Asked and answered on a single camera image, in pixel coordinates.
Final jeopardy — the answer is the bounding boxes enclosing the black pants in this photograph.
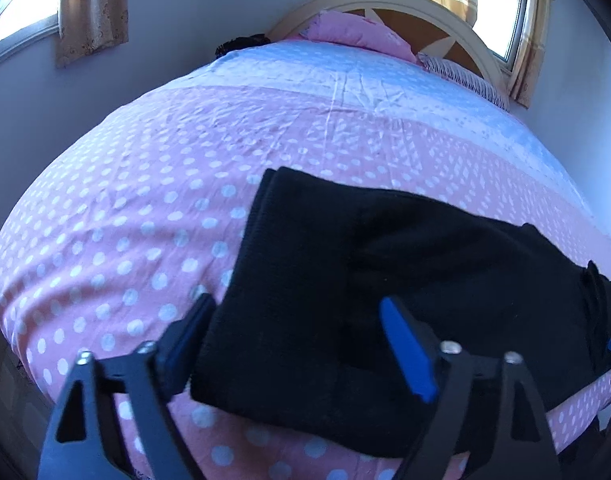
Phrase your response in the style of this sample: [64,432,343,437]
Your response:
[189,166,611,458]

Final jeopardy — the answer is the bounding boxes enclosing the pink and blue bedsheet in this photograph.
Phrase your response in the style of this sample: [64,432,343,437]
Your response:
[0,39,611,480]

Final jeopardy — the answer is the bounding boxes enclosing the striped pillow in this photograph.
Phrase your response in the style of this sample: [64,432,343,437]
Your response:
[416,52,509,112]

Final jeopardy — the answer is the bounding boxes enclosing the yellow curtain right of window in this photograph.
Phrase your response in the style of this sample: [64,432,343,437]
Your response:
[508,0,553,108]

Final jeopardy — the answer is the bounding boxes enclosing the window behind headboard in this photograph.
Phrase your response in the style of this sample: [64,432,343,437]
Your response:
[473,0,527,68]

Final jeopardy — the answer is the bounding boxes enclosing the cream wooden headboard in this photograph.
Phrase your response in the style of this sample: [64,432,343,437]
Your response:
[266,0,506,92]

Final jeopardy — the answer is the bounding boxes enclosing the pink pillow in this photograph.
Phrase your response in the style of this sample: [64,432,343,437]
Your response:
[299,10,417,64]

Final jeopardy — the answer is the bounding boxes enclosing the black object beside bed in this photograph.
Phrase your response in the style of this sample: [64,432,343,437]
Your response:
[214,34,270,58]

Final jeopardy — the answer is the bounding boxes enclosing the brown curtain on left window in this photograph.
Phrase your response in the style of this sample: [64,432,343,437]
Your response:
[56,0,128,68]

